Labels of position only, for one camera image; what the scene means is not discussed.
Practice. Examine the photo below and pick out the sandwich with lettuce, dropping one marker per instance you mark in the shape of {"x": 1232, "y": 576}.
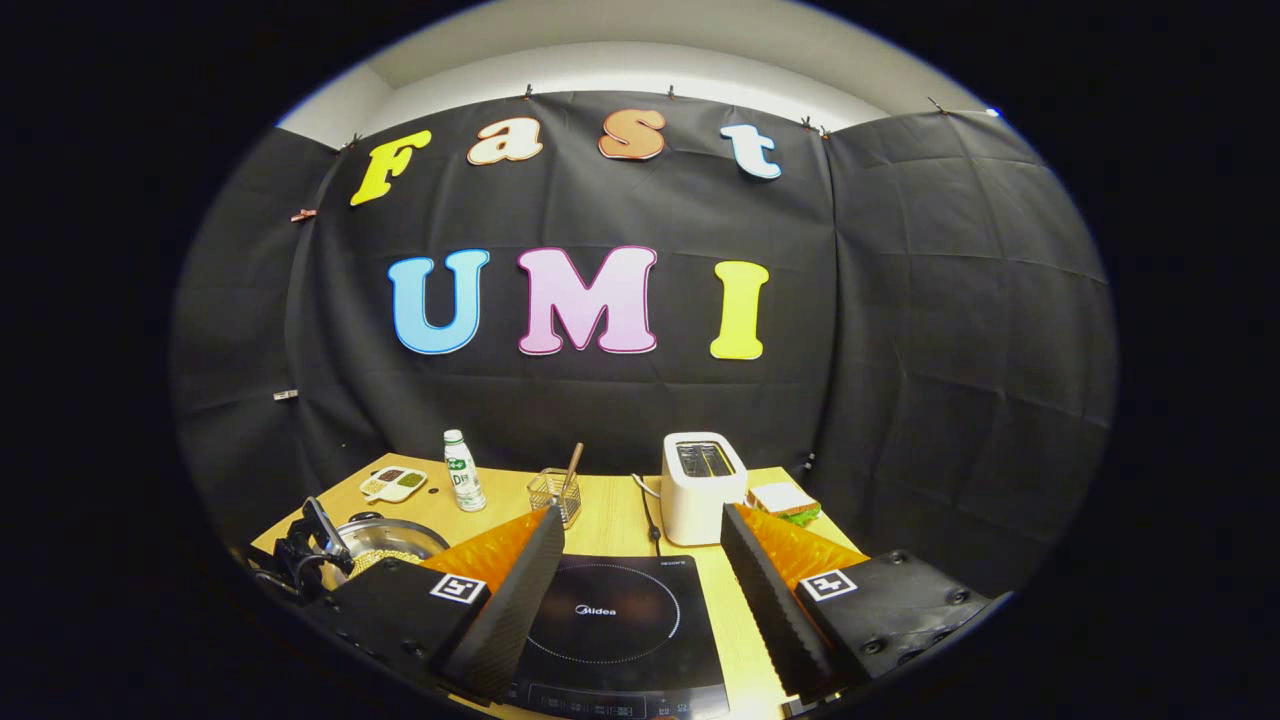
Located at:
{"x": 782, "y": 500}

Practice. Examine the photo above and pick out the pile of yellow soybeans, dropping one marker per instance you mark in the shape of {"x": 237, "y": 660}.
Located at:
{"x": 380, "y": 560}

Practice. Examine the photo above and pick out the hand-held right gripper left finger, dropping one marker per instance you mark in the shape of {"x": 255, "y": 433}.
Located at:
{"x": 505, "y": 610}

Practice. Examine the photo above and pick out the white milk bottle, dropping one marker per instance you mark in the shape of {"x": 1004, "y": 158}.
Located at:
{"x": 464, "y": 480}

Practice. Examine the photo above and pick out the black induction cooktop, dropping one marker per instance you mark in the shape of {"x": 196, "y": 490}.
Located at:
{"x": 620, "y": 640}

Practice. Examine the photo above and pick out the white toaster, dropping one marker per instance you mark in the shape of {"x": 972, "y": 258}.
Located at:
{"x": 695, "y": 505}

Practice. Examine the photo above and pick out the white divided dish with beans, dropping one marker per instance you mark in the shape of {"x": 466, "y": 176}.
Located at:
{"x": 393, "y": 484}

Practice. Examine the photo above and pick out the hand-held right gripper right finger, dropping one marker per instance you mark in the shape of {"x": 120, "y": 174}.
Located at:
{"x": 775, "y": 610}

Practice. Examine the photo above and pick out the wooden stick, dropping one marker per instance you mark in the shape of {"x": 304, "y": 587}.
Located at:
{"x": 573, "y": 465}

